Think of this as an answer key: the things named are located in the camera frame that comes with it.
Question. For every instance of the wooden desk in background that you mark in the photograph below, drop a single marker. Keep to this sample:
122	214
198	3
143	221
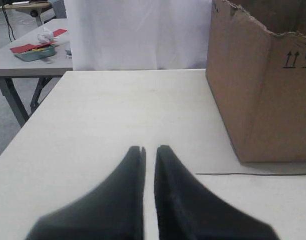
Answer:
34	8

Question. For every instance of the grey side table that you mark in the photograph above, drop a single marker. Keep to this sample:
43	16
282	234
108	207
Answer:
50	63

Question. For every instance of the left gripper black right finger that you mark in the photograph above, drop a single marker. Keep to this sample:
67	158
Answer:
186	209

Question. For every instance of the white curtain backdrop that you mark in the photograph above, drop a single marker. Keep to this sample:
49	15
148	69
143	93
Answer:
138	35

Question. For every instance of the teal tray with red items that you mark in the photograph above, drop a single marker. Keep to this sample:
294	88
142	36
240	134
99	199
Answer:
30	52

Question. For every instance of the plain brown cardboard box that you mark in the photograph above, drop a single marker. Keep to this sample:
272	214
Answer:
256	69

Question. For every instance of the crumpled white paper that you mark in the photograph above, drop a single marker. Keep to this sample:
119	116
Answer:
46	36

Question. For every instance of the red paper sheet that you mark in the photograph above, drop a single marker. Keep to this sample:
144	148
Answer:
58	32

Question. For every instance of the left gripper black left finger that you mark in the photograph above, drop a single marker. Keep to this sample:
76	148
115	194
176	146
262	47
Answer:
112	211

